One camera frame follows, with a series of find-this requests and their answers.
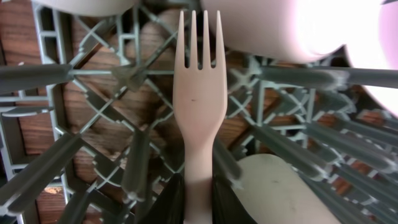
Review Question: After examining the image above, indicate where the small pink bowl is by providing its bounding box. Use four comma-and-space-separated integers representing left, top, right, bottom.
201, 0, 381, 63

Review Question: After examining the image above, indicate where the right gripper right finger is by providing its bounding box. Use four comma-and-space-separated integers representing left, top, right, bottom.
211, 174, 257, 224

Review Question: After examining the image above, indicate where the peanut in rack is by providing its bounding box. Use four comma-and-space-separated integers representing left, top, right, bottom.
44, 187, 63, 194

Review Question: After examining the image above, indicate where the pink plate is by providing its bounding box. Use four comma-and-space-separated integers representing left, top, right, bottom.
343, 0, 398, 118

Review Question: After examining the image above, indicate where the grey dishwasher rack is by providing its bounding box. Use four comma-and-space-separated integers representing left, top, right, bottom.
1, 1, 397, 223

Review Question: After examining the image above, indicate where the small white cup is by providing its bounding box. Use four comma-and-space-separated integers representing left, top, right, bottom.
234, 154, 339, 224

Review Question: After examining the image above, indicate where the white plastic fork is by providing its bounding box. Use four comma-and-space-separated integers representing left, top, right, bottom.
172, 11, 228, 224

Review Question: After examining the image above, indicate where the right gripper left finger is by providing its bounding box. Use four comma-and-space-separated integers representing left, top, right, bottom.
139, 174, 185, 224

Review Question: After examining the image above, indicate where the white bowl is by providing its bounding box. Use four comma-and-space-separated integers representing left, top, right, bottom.
32, 0, 139, 17

